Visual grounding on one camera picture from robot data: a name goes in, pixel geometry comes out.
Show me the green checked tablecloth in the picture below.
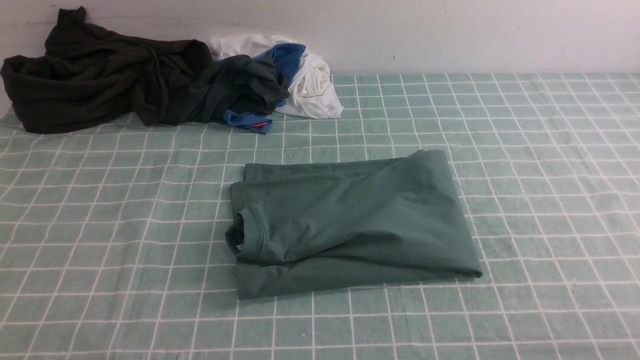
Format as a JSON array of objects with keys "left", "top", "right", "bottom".
[{"left": 0, "top": 73, "right": 640, "bottom": 360}]

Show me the green long-sleeve top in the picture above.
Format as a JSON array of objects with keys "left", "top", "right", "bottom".
[{"left": 225, "top": 149, "right": 483, "bottom": 300}]

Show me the dark olive crumpled garment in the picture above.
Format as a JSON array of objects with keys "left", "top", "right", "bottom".
[{"left": 1, "top": 7, "right": 213, "bottom": 134}]

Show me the blue crumpled garment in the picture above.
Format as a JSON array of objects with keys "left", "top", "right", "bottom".
[{"left": 218, "top": 43, "right": 306, "bottom": 134}]

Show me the white crumpled garment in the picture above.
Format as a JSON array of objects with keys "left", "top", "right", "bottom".
[{"left": 209, "top": 34, "right": 345, "bottom": 119}]

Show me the dark grey crumpled garment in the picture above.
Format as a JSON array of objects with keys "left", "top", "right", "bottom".
[{"left": 160, "top": 55, "right": 290, "bottom": 126}]

